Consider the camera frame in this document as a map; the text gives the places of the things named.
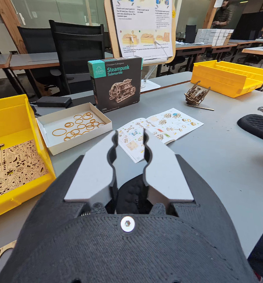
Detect open instruction booklet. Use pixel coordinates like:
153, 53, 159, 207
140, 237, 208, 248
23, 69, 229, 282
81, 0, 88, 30
116, 108, 204, 164

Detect long background desk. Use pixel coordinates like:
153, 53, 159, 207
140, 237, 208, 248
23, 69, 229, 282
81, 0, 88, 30
175, 40, 263, 67

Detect yellow bin with wooden sheets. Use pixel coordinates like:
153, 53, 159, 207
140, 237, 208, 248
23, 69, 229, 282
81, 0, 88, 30
0, 94, 56, 221

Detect black power adapter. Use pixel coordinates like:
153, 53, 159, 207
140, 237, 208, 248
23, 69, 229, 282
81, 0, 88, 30
36, 96, 72, 108

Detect partly built wooden model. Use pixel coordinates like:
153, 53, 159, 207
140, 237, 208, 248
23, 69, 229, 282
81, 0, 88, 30
184, 81, 211, 105

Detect tall black mesh chair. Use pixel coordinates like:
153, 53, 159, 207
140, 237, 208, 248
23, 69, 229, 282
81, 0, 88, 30
48, 19, 105, 96

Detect grey office desk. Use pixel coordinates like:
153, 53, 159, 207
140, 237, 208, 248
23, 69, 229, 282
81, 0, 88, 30
140, 71, 193, 95

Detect white instruction sheet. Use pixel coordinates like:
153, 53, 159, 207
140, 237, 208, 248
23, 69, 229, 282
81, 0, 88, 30
112, 0, 174, 61

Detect loose plywood part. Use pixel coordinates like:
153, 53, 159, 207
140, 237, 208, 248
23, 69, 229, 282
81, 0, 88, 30
0, 240, 17, 265

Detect pile of tan rubber bands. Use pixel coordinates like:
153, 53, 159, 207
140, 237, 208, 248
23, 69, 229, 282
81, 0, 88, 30
52, 112, 107, 142

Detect low black mesh chair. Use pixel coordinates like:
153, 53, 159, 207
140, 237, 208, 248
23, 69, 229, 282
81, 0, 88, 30
17, 26, 66, 95

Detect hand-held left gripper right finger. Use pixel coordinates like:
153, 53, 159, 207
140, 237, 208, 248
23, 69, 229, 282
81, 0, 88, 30
142, 128, 194, 205

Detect stack of white boxes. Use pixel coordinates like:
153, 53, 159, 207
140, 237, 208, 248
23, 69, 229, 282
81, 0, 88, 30
194, 28, 235, 46

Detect laser-cut plywood parts sheet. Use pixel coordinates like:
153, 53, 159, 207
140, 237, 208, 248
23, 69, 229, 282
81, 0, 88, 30
0, 139, 49, 202

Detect wooden display board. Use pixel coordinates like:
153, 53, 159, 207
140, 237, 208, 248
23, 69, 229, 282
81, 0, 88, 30
104, 0, 176, 66

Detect black model kit box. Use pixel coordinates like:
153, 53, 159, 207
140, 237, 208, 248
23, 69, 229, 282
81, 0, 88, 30
88, 56, 143, 113

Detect shallow white cardboard tray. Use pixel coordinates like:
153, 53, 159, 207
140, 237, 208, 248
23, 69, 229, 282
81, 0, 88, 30
36, 102, 113, 156

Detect black cable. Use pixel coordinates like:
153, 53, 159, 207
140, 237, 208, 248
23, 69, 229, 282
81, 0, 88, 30
29, 101, 39, 117

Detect white board stand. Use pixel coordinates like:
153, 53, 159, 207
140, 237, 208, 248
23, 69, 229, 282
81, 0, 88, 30
140, 64, 162, 94

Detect background desk with brown edge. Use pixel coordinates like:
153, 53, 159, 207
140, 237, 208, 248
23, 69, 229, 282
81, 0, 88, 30
9, 52, 60, 89
0, 53, 12, 89

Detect empty yellow plastic bin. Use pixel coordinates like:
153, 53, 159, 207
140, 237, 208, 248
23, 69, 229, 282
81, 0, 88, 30
190, 60, 263, 98

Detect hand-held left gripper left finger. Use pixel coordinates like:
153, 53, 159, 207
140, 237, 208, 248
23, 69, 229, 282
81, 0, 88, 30
64, 130, 119, 205

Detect black office chair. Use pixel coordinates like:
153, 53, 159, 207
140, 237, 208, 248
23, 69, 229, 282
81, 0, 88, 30
185, 24, 196, 44

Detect thin wooden stick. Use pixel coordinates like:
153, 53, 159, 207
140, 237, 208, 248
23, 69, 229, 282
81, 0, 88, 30
187, 104, 215, 111

